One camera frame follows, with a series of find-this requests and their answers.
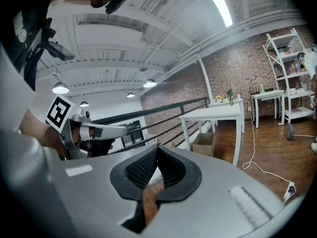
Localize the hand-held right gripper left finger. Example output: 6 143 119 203
43 145 159 238

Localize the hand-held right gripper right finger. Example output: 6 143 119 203
143 145 283 238

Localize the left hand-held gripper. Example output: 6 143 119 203
44 94 128 160

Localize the person's left forearm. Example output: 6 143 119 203
19 109 48 143

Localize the person's left hand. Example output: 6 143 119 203
41 126 67 160

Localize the black double door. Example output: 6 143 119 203
121 121 145 148

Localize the black metal railing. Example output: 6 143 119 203
90 97 210 156

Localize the brown cardboard box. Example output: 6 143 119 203
192 132 215 157

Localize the white power strip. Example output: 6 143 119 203
283 181 298 204

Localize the white table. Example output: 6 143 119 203
179 105 242 167
209 98 246 133
250 90 285 129

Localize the black chest-mounted monitor screen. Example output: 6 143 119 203
44 41 76 61

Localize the person's black shirt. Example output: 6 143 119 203
0 0 54 91

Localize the white shelf unit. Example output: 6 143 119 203
262 28 317 125

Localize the long fluorescent ceiling light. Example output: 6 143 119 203
202 0 233 28

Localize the white power cable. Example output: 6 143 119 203
242 95 294 183

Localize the black head-mounted camera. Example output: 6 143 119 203
105 0 129 15

